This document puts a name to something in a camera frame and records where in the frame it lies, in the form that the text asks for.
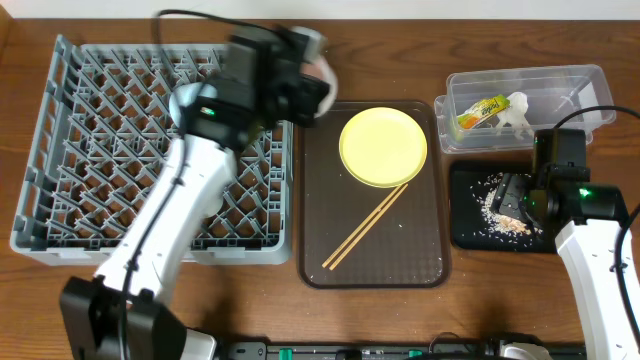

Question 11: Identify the pile of rice scraps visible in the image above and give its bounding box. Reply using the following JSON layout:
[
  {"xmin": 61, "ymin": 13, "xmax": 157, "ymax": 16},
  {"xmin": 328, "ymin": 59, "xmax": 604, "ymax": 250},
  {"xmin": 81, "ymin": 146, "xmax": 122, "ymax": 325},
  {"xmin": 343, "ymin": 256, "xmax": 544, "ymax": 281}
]
[{"xmin": 470, "ymin": 173, "xmax": 542, "ymax": 241}]

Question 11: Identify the white bowl with food scraps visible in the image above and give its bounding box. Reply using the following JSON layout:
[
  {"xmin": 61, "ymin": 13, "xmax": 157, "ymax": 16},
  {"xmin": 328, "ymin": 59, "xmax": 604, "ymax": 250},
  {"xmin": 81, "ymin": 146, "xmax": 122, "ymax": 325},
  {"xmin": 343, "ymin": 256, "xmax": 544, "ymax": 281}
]
[{"xmin": 301, "ymin": 56, "xmax": 338, "ymax": 118}]

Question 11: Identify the yellow green snack wrapper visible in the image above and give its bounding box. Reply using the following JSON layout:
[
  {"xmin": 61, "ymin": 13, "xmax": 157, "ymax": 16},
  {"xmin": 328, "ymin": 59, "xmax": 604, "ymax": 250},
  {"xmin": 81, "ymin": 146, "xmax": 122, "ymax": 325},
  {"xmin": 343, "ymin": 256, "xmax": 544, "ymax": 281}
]
[{"xmin": 456, "ymin": 95, "xmax": 510, "ymax": 130}]

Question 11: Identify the yellow round plate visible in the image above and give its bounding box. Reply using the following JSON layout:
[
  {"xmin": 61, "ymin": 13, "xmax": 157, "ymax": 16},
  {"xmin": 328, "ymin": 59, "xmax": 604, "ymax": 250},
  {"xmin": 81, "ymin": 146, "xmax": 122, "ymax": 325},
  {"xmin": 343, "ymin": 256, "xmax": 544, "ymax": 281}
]
[{"xmin": 338, "ymin": 107, "xmax": 428, "ymax": 188}]

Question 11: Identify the light blue saucer plate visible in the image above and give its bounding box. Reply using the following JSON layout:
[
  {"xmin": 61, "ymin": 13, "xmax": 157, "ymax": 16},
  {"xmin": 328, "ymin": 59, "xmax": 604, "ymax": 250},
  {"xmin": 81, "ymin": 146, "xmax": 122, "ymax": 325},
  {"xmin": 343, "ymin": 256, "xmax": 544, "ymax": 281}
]
[{"xmin": 169, "ymin": 82, "xmax": 217, "ymax": 128}]

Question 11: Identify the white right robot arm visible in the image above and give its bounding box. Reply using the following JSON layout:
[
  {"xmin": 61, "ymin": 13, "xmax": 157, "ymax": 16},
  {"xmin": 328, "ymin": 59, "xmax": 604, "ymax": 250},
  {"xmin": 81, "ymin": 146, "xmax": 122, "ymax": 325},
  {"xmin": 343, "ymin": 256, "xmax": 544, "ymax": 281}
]
[{"xmin": 491, "ymin": 171, "xmax": 639, "ymax": 359}]

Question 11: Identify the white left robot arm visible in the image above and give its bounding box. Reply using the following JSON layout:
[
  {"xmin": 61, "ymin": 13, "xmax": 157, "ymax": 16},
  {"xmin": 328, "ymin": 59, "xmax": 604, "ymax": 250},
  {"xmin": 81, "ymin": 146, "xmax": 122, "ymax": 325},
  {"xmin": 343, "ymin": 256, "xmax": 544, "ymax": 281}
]
[{"xmin": 59, "ymin": 135, "xmax": 236, "ymax": 359}]

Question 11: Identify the black waste tray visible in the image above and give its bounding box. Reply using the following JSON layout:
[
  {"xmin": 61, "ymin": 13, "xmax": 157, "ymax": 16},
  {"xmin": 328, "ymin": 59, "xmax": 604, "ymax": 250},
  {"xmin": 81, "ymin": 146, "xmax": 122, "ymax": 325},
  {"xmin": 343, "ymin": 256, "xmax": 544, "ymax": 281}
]
[{"xmin": 449, "ymin": 160, "xmax": 555, "ymax": 253}]

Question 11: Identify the clear plastic waste bin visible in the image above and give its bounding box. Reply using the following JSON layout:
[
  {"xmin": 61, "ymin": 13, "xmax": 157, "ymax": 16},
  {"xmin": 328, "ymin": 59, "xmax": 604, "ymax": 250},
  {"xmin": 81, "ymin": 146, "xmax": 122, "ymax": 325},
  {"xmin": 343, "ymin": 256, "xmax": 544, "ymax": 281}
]
[{"xmin": 434, "ymin": 64, "xmax": 613, "ymax": 154}]

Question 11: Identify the grey plastic dishwasher rack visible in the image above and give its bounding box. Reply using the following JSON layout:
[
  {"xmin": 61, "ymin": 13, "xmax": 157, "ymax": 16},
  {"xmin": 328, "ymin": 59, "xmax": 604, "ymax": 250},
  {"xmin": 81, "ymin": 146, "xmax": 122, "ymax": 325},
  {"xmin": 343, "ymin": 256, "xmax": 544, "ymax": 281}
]
[{"xmin": 9, "ymin": 37, "xmax": 294, "ymax": 265}]

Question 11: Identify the dark brown serving tray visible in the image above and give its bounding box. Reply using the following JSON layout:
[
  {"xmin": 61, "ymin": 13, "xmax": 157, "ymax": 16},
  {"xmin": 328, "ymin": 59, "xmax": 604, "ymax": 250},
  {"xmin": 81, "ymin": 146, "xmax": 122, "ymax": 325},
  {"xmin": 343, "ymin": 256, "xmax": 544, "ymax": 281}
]
[{"xmin": 298, "ymin": 101, "xmax": 450, "ymax": 289}]

